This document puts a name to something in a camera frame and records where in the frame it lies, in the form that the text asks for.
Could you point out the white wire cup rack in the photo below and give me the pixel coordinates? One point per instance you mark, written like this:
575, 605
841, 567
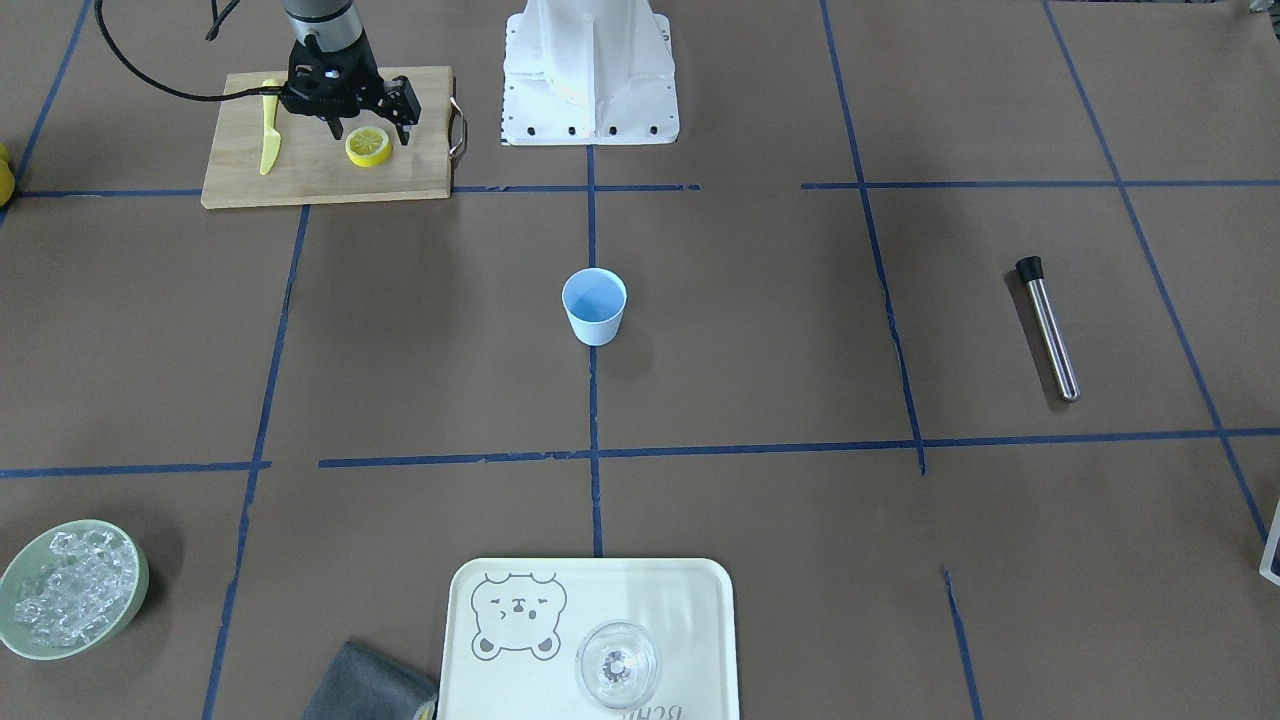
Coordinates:
1269, 558

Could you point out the whole yellow lemon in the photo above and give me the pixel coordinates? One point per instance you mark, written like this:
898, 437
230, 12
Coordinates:
8, 181

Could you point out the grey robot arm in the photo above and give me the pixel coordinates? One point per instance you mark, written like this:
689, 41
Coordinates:
331, 25

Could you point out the cream bear print tray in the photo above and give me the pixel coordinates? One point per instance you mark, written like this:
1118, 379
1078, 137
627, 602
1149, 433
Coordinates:
514, 627

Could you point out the dark grey folded cloth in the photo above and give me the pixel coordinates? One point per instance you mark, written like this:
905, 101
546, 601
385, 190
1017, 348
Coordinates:
361, 683

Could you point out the yellow plastic knife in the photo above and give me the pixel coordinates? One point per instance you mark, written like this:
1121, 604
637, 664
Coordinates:
271, 138

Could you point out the light blue paper cup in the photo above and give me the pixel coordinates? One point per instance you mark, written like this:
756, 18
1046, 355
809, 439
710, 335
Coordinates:
594, 300

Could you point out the green bowl of ice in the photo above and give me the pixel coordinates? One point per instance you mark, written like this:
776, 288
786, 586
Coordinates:
72, 589

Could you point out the steel muddler black tip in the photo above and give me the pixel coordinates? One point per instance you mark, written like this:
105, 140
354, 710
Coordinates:
1031, 273

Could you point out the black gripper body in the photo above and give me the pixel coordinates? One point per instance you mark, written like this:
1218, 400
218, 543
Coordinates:
406, 100

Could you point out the clear wine glass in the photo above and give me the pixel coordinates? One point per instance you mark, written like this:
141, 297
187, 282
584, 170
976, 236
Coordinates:
618, 666

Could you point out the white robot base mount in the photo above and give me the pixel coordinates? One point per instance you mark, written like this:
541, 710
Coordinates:
589, 73

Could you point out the yellow lemon slice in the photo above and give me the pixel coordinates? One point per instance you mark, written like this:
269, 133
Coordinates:
368, 146

